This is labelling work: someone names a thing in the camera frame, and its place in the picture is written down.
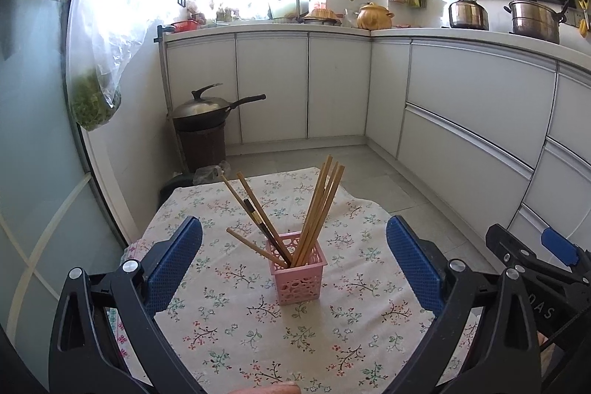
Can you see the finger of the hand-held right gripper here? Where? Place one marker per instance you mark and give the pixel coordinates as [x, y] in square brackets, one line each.
[561, 246]
[517, 248]

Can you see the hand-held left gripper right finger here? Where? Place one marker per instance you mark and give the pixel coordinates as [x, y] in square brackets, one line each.
[413, 264]

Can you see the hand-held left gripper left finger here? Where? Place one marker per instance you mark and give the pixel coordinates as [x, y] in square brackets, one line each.
[178, 264]

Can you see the bunch of wooden chopsticks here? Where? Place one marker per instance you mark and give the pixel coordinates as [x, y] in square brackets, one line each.
[321, 209]

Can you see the pink plastic chopstick holder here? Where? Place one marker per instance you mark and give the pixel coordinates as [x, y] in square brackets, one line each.
[300, 283]

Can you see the person's left hand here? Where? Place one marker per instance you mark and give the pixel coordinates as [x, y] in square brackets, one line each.
[272, 389]

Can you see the dark bag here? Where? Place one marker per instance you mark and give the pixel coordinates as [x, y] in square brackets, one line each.
[178, 191]

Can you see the floral tablecloth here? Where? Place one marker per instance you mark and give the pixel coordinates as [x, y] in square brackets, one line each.
[240, 329]

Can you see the crumpled clear plastic bag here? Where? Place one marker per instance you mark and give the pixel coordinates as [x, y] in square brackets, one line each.
[212, 173]

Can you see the brown woven bin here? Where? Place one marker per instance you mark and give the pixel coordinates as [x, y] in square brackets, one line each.
[203, 149]

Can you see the black wok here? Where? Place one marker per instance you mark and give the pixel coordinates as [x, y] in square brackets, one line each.
[203, 117]

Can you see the row of white cabinet fronts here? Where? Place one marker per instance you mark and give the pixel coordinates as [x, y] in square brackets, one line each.
[461, 98]

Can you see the steel wok lid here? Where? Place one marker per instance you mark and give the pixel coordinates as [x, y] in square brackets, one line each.
[201, 103]

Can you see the plastic bag of greens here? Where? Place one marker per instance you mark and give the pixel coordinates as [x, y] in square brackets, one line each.
[94, 98]

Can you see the white kitchen countertop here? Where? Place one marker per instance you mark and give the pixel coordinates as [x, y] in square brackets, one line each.
[461, 35]

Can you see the yellow scissors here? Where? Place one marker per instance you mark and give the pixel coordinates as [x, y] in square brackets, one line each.
[584, 24]

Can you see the steel stockpot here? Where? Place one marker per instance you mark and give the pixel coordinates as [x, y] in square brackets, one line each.
[535, 22]

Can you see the red plastic basket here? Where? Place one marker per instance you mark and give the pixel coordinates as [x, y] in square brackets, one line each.
[184, 26]

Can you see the steel kettle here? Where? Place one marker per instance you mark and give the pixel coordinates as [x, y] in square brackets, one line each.
[467, 13]

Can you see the yellow clay pot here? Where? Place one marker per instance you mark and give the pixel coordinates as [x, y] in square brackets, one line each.
[374, 18]

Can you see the row of small jars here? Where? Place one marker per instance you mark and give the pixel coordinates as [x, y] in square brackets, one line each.
[226, 13]

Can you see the woven brown basket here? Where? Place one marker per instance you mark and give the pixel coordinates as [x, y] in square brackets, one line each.
[322, 14]

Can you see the steel sink faucet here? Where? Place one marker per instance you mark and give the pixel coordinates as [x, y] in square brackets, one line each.
[296, 1]

